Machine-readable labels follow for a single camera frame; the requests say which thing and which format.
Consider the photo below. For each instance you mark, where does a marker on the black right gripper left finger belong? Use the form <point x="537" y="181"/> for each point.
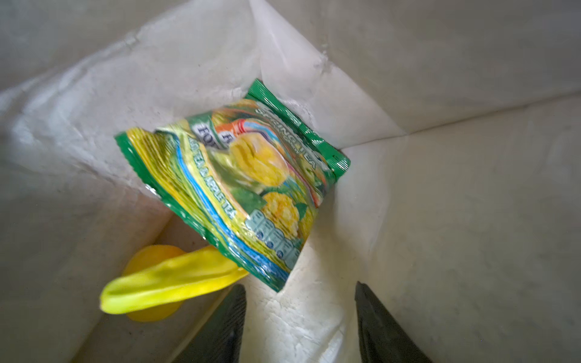
<point x="219" y="340"/>

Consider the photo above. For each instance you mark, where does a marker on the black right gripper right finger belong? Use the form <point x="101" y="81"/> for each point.
<point x="381" y="339"/>

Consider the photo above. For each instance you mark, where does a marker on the single yellow banana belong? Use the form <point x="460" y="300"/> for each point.
<point x="173" y="280"/>

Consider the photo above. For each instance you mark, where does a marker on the orange fruit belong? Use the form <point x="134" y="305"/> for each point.
<point x="144" y="259"/>

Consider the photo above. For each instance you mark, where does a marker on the beige canvas grocery bag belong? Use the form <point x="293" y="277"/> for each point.
<point x="461" y="208"/>

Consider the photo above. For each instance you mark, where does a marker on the yellow-green candy bag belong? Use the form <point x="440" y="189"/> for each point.
<point x="249" y="177"/>

